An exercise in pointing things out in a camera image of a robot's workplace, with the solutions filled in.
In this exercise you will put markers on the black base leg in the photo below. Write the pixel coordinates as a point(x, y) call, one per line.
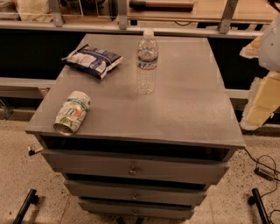
point(31, 199)
point(256, 199)

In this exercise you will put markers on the black left base leg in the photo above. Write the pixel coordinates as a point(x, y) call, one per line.
point(31, 199)

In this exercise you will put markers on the black right base leg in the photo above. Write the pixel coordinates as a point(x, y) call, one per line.
point(256, 199)

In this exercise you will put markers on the black power adapter with cable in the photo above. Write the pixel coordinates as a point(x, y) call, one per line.
point(269, 173)

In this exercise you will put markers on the blue white chip bag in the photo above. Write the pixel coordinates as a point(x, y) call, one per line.
point(93, 61)

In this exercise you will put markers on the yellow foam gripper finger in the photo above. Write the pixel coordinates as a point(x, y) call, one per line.
point(251, 50)
point(263, 101)

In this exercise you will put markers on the white green soda can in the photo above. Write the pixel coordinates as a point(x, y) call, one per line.
point(72, 113)

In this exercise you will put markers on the clear plastic water bottle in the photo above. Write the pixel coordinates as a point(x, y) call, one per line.
point(146, 62)

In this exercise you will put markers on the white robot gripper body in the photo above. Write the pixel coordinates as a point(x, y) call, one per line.
point(270, 51)

